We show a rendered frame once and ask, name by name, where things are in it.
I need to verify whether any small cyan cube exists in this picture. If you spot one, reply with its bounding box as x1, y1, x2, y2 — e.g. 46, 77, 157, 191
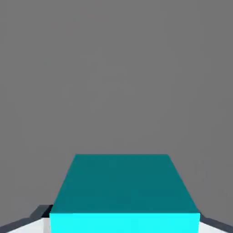
49, 153, 201, 233

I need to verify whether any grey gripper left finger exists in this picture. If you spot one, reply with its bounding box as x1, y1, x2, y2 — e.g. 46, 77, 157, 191
0, 204, 54, 233

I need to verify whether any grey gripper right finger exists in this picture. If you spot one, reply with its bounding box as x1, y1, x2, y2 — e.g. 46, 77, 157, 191
199, 213, 233, 233

